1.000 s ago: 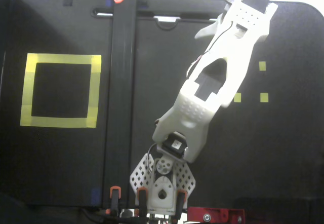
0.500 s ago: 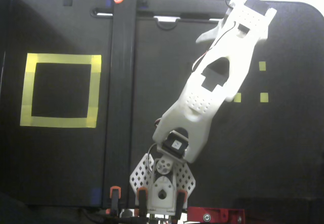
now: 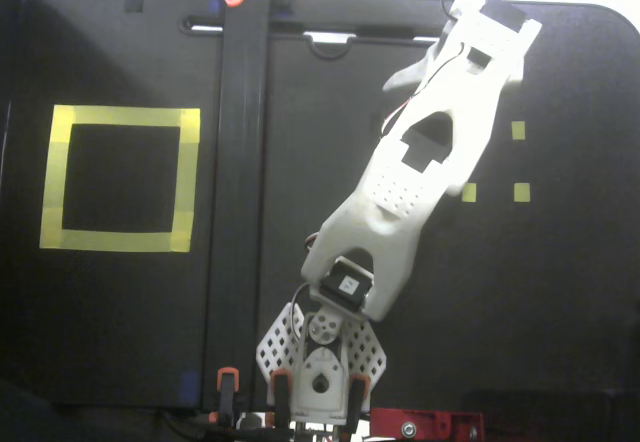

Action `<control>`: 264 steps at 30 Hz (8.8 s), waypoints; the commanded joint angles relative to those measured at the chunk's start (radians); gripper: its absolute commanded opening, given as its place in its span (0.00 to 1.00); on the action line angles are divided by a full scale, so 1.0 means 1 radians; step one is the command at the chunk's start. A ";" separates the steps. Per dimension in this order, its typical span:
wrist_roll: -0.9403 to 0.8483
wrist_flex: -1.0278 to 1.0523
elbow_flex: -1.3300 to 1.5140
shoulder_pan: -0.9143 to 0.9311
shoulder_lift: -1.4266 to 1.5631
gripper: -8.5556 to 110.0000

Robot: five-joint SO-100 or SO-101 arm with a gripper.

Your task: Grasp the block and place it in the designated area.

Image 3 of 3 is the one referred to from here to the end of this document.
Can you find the white moving gripper finger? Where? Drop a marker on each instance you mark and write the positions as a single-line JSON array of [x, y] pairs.
[[407, 76]]

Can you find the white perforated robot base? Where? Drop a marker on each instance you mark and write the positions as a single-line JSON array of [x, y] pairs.
[[320, 362]]

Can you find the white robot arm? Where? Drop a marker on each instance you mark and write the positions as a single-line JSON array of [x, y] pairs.
[[400, 222]]

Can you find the small yellow tape marker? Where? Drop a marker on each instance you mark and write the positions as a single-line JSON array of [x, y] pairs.
[[470, 194], [518, 130], [522, 192]]

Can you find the black flat table strip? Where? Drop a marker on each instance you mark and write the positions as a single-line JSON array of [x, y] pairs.
[[240, 187]]

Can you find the yellow tape square outline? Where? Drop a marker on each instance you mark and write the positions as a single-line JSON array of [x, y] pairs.
[[120, 114]]

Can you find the red corner clamp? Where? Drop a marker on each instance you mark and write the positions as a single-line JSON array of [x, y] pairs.
[[425, 424]]

